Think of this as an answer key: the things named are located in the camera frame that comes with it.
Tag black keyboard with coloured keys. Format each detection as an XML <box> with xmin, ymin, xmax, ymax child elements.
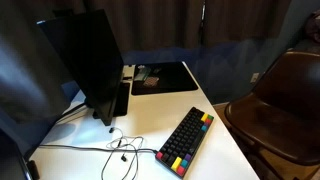
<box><xmin>155</xmin><ymin>106</ymin><xmax>215</xmax><ymax>178</ymax></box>

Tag patterned orange card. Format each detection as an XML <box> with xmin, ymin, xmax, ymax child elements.
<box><xmin>143</xmin><ymin>77</ymin><xmax>159</xmax><ymax>88</ymax></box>

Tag black mouse pad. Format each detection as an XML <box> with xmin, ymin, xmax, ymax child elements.
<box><xmin>130</xmin><ymin>61</ymin><xmax>199</xmax><ymax>97</ymax></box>

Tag green flat packet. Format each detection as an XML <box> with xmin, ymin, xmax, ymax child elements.
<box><xmin>134</xmin><ymin>68</ymin><xmax>151</xmax><ymax>82</ymax></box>

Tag dark curtain panel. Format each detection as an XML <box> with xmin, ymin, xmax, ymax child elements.
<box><xmin>83</xmin><ymin>0</ymin><xmax>204</xmax><ymax>53</ymax></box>
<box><xmin>203</xmin><ymin>0</ymin><xmax>292</xmax><ymax>48</ymax></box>

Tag brown folding chair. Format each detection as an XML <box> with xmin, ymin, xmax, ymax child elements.
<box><xmin>223</xmin><ymin>49</ymin><xmax>320</xmax><ymax>180</ymax></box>

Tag black wired earphones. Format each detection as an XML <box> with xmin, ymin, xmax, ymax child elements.
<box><xmin>100</xmin><ymin>126</ymin><xmax>145</xmax><ymax>180</ymax></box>

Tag white wall outlet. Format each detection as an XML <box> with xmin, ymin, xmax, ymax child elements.
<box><xmin>250</xmin><ymin>72</ymin><xmax>260</xmax><ymax>84</ymax></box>

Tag black keyboard usb cable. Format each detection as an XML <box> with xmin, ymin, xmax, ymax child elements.
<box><xmin>38</xmin><ymin>143</ymin><xmax>159</xmax><ymax>155</ymax></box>

